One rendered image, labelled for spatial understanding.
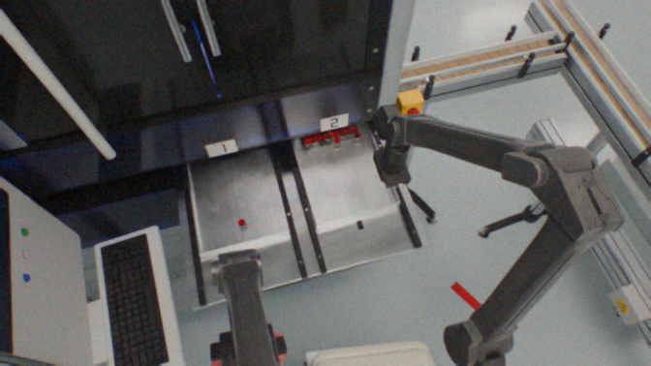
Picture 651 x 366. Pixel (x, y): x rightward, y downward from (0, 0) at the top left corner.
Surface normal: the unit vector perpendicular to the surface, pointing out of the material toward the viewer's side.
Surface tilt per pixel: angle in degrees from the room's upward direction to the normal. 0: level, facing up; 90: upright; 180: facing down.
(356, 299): 0
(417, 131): 65
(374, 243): 0
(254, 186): 0
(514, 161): 75
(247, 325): 41
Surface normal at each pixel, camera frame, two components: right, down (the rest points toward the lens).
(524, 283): -0.90, 0.18
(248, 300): -0.04, -0.93
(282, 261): -0.01, -0.47
